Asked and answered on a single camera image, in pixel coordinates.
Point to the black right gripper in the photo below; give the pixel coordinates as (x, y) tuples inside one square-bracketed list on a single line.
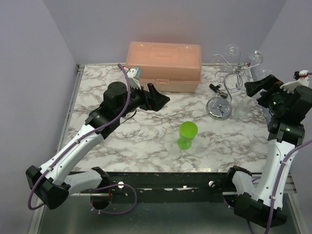
[(253, 87)]

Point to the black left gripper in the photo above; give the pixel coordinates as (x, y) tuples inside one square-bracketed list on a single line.
[(154, 103)]

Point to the clear stemmed wine glass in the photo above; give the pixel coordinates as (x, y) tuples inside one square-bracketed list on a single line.
[(256, 58)]

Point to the tall clear wine glass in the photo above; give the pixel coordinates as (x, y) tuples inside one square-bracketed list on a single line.
[(231, 58)]

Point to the green plastic goblet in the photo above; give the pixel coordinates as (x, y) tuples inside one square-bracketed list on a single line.
[(187, 132)]

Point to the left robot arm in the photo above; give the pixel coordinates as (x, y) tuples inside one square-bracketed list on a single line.
[(52, 182)]

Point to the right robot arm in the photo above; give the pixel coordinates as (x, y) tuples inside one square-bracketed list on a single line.
[(288, 103)]

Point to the black corkscrew tool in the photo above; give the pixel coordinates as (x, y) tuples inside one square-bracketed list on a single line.
[(217, 90)]

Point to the pink plastic storage box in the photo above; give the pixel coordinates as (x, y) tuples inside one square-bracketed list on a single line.
[(170, 67)]

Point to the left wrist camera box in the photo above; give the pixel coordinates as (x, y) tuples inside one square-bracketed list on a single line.
[(134, 75)]

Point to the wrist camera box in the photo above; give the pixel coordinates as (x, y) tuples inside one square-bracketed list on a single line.
[(301, 79), (134, 75)]

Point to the chrome wire wine glass rack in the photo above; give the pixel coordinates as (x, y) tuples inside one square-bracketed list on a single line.
[(231, 82)]

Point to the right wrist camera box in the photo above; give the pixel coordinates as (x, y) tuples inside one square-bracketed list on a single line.
[(301, 79)]

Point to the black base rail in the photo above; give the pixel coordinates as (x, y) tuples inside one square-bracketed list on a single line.
[(167, 187)]

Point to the aluminium table frame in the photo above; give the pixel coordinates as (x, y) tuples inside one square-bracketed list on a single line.
[(37, 213)]

